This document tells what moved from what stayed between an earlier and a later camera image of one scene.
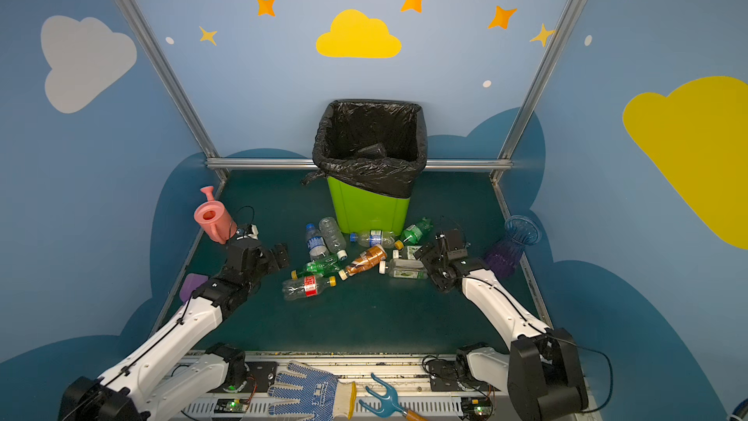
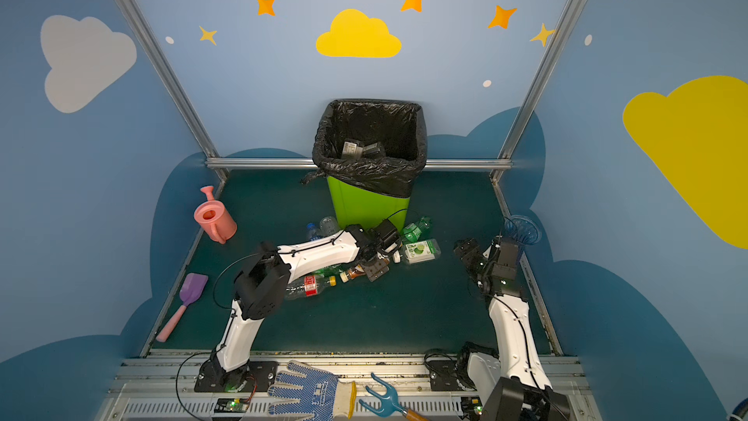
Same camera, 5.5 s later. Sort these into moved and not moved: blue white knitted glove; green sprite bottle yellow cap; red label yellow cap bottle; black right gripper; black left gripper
Moved: black right gripper; black left gripper
Not moved: red label yellow cap bottle; green sprite bottle yellow cap; blue white knitted glove
